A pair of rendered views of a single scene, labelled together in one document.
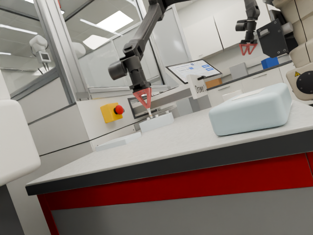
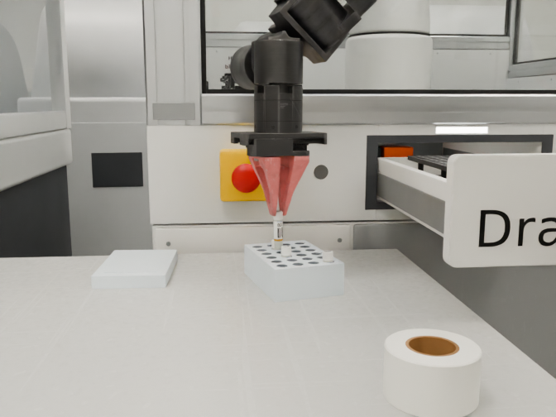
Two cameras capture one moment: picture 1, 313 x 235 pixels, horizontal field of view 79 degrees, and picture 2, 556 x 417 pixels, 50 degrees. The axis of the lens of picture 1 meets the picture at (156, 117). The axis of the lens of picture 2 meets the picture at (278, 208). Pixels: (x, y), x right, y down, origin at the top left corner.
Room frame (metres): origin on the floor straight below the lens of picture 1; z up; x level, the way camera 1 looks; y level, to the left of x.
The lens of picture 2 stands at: (0.38, -0.59, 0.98)
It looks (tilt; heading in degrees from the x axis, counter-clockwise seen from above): 10 degrees down; 59
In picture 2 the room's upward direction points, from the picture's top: straight up
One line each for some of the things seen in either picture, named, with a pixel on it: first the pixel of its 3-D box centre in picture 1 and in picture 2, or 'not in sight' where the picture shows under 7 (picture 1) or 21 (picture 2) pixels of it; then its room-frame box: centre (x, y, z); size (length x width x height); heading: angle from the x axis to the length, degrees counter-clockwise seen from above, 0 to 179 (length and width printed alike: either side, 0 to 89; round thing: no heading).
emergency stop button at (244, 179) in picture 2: (118, 110); (246, 177); (0.77, 0.14, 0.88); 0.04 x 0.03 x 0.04; 154
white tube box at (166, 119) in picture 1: (157, 122); (291, 268); (0.76, 0.00, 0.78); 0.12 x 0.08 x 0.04; 77
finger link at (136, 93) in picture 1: (145, 97); (283, 176); (0.76, 0.02, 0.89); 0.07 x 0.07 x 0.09; 77
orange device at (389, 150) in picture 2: not in sight; (385, 159); (1.25, 0.39, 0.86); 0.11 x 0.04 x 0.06; 154
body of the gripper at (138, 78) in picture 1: (138, 79); (278, 116); (0.75, 0.02, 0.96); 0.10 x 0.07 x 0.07; 167
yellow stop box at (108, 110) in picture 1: (112, 112); (245, 174); (0.79, 0.17, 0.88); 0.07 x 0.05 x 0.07; 154
